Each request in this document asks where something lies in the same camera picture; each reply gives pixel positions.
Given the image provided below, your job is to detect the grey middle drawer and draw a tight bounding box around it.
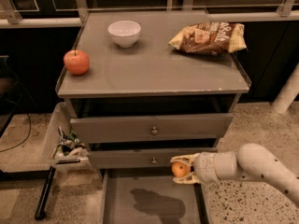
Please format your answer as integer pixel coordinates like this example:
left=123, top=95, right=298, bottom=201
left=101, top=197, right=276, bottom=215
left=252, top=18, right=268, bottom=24
left=88, top=147, right=217, bottom=169

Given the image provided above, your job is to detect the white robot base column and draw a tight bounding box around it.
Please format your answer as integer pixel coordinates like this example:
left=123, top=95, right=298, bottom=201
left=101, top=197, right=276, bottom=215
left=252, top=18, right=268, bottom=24
left=272, top=64, right=299, bottom=114

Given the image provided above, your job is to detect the black cable on floor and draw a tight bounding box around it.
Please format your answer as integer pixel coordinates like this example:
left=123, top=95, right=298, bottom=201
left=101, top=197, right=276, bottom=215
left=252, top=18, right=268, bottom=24
left=0, top=112, right=33, bottom=153

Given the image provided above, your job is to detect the white metal railing frame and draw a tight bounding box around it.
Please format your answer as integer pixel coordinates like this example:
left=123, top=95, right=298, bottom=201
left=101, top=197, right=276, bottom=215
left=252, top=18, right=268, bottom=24
left=0, top=0, right=299, bottom=28

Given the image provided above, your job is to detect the grey drawer cabinet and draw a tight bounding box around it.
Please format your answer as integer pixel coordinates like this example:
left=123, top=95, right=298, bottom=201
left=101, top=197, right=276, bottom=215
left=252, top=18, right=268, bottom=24
left=55, top=10, right=252, bottom=179

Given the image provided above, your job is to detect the small orange fruit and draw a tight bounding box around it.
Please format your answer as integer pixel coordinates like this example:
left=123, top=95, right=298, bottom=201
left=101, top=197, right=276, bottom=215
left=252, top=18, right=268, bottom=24
left=172, top=161, right=191, bottom=177

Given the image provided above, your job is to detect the white ceramic bowl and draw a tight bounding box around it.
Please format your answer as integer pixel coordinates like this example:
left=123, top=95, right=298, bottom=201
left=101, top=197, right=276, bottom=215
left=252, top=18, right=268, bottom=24
left=107, top=21, right=141, bottom=48

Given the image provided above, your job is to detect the grey top drawer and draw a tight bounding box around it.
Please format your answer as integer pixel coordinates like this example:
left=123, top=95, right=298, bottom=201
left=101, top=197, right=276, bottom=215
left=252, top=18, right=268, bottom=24
left=70, top=113, right=233, bottom=144

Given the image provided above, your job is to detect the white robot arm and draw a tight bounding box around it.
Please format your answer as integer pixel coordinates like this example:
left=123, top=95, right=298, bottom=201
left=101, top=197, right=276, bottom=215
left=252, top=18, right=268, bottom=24
left=170, top=143, right=299, bottom=207

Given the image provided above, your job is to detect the red apple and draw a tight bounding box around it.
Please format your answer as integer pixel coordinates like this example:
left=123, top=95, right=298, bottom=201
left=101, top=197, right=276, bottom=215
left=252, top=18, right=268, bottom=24
left=64, top=49, right=90, bottom=76

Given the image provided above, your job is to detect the grey drawer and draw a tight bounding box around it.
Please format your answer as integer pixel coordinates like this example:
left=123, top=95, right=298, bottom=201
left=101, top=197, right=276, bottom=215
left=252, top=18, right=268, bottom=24
left=100, top=167, right=211, bottom=224
left=70, top=113, right=233, bottom=144
left=88, top=147, right=217, bottom=169

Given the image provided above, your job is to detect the brown chip bag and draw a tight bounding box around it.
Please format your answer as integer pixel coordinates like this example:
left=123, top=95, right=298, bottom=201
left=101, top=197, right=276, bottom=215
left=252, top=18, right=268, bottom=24
left=169, top=22, right=247, bottom=55

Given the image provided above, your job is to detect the grey bottom drawer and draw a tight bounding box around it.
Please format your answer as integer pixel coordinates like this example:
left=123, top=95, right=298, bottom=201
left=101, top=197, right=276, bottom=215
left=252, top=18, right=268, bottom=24
left=100, top=167, right=211, bottom=224

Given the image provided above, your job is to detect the clear plastic trash bin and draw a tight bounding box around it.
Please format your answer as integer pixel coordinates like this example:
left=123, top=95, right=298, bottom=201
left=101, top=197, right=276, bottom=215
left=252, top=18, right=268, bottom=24
left=42, top=103, right=91, bottom=173

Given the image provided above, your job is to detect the black metal floor bar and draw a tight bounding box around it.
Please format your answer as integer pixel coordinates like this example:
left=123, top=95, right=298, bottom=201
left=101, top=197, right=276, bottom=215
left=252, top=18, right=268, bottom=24
left=35, top=166, right=56, bottom=220

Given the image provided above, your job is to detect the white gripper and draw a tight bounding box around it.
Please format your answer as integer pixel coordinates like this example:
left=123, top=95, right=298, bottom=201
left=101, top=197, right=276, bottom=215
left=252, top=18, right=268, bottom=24
left=170, top=152, right=216, bottom=185

